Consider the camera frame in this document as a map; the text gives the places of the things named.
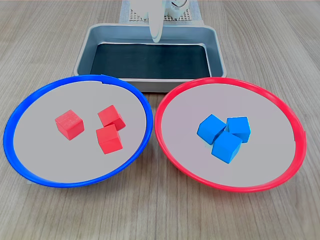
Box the red cube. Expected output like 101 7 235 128
54 109 85 141
97 104 127 132
95 123 124 155

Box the blue cube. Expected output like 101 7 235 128
196 114 227 145
211 130 243 165
226 116 251 144

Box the steel tray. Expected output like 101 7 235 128
73 23 228 93

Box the blue-rimmed white plate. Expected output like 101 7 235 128
3 74 154 189

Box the red-rimmed white plate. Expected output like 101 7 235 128
154 76 307 194

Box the pale perforated base plate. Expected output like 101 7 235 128
128 8 194 22

